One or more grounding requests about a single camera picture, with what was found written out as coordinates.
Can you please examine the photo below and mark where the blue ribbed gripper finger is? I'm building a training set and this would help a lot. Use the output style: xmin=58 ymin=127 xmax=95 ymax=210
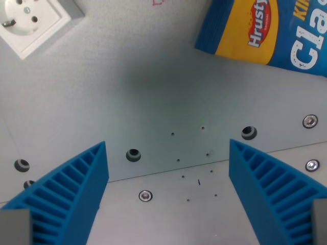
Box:
xmin=0 ymin=140 xmax=110 ymax=245
xmin=228 ymin=138 xmax=327 ymax=245

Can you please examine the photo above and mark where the silver screw with washer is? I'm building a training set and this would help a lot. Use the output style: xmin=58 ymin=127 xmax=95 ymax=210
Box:
xmin=302 ymin=114 xmax=319 ymax=129
xmin=305 ymin=159 xmax=321 ymax=173
xmin=138 ymin=190 xmax=153 ymax=202

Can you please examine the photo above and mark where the blue yellow snack bag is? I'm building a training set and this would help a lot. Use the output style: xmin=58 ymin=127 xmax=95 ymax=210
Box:
xmin=194 ymin=0 xmax=327 ymax=79

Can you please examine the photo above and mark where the white wall power socket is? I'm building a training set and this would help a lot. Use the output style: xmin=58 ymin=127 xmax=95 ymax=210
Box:
xmin=0 ymin=0 xmax=86 ymax=60

